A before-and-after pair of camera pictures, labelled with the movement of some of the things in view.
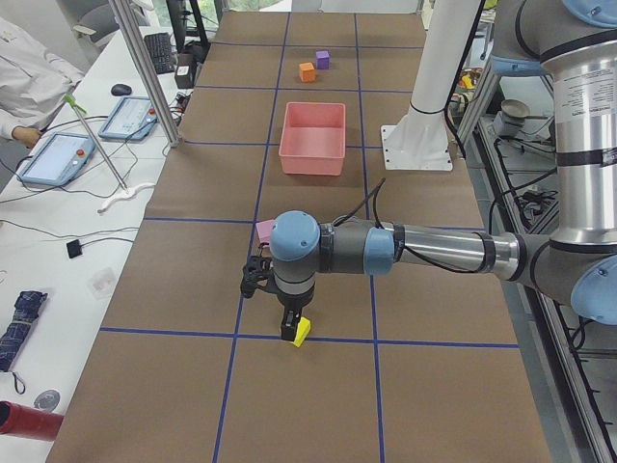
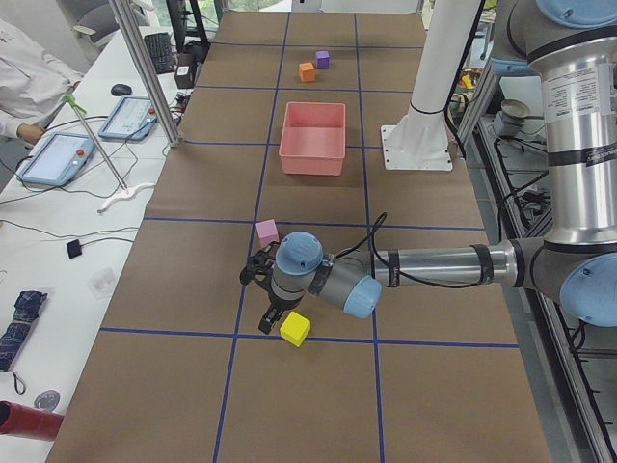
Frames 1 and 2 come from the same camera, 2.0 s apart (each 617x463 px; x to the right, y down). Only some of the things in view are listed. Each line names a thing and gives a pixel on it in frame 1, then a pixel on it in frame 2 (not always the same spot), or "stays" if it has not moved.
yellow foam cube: [302, 331] stays
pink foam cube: [264, 229] stays
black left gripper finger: [289, 322] → [267, 321]
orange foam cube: [307, 72] stays
